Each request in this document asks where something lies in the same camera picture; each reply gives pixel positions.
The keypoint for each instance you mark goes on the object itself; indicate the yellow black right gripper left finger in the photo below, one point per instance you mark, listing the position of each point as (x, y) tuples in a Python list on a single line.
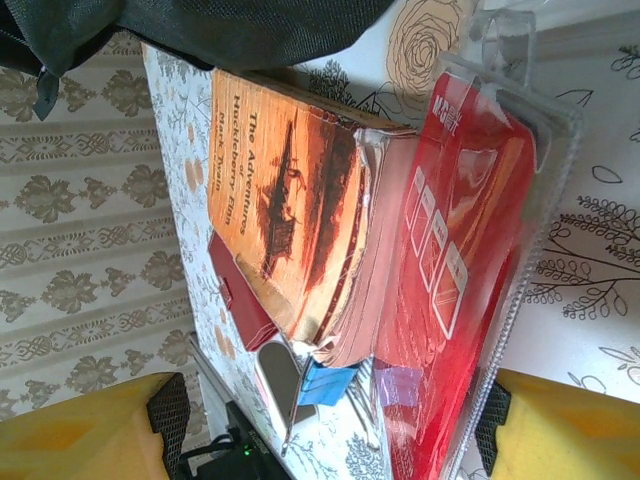
[(75, 440)]

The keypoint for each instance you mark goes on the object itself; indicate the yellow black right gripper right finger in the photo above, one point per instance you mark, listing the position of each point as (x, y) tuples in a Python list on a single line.
[(575, 440)]

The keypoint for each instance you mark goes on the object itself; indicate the red blister pack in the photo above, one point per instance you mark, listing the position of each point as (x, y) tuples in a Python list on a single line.
[(450, 300)]

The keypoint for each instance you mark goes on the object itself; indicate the dark red wallet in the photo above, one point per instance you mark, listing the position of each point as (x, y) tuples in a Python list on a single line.
[(235, 300)]

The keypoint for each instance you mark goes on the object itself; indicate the blue binder clip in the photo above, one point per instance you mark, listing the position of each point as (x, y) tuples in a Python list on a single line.
[(325, 385)]

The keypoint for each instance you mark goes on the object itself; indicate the orange paperback book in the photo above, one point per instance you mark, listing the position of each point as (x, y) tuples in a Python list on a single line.
[(290, 200)]

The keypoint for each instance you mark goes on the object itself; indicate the black backpack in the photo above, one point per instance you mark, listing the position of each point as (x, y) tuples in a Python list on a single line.
[(225, 30)]

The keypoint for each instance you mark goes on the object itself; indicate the floral patterned table cover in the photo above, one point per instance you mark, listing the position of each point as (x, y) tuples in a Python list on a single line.
[(590, 175)]

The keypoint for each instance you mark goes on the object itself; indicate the aluminium table side rail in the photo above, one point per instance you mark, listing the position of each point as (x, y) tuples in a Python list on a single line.
[(210, 385)]

